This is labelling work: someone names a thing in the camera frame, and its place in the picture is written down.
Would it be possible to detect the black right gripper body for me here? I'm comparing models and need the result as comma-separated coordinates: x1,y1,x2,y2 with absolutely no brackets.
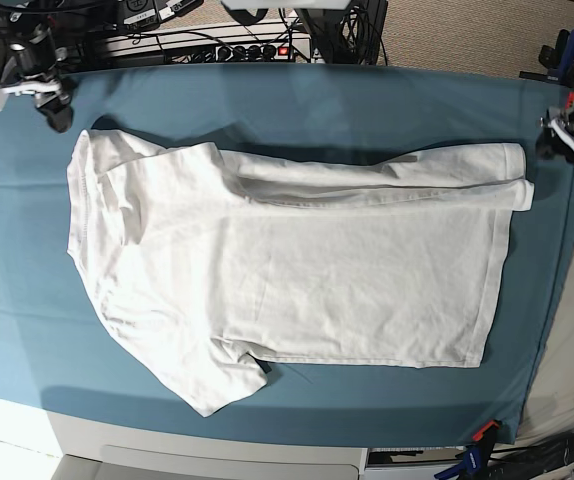
9,42,73,107

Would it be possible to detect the white T-shirt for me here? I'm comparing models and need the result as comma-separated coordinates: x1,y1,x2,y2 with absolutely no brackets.
67,130,534,417

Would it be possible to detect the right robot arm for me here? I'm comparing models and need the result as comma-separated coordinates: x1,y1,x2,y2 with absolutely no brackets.
0,8,73,133

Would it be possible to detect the blue black clamp top right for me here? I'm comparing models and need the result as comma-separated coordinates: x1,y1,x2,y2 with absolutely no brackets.
519,29,574,88

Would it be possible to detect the teal table cloth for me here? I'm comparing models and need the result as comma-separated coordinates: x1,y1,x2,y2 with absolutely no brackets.
0,64,574,447

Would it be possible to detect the orange black clamp bottom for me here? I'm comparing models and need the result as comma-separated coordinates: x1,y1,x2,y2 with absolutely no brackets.
472,419,502,442

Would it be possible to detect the blue clamp bottom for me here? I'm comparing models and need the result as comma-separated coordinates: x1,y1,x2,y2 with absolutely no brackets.
434,441,494,480

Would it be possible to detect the black power strip red switch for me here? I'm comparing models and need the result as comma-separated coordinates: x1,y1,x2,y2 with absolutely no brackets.
187,43,296,63

